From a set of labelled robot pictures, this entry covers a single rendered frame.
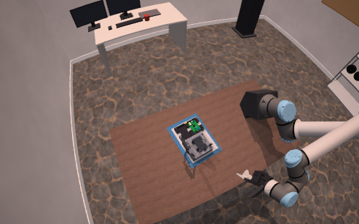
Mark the green circuit board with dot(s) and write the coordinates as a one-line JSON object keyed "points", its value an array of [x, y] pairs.
{"points": [[194, 126]]}

